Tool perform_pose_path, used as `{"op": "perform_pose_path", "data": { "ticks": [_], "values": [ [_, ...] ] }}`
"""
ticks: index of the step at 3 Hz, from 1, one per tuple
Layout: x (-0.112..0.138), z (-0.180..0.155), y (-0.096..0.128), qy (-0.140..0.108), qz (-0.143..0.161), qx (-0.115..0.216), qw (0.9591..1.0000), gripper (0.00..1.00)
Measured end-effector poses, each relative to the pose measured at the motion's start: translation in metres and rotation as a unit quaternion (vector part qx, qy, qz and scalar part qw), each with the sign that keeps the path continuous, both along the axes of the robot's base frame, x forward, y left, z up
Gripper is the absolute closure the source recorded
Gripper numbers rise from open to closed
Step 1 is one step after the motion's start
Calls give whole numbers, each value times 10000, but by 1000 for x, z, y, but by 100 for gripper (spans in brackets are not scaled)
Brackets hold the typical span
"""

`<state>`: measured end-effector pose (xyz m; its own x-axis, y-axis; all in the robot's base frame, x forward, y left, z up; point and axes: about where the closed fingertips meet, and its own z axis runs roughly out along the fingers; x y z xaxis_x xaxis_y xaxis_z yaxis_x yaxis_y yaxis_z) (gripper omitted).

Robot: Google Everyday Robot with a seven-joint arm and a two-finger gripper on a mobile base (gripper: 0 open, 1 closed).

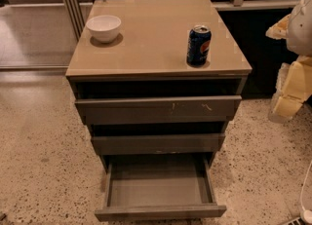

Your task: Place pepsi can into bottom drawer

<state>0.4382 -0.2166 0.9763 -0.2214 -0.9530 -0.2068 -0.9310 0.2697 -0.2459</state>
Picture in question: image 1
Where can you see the middle grey drawer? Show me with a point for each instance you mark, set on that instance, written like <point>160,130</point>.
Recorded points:
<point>157,144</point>

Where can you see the white ceramic bowl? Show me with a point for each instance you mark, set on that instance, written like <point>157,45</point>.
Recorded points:
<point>104,28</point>

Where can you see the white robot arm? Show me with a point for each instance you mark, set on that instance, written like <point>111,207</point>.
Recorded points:
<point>299,38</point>

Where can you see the grey drawer cabinet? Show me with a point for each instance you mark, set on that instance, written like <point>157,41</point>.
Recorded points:
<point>148,59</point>

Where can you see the bottom grey open drawer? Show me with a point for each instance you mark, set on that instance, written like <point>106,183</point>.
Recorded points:
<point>158,187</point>

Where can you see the blue pepsi can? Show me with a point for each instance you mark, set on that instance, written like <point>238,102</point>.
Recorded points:
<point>198,45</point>

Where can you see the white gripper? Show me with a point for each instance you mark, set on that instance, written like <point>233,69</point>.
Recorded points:
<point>301,29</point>

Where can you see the top grey drawer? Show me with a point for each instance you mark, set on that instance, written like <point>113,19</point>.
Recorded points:
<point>153,110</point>

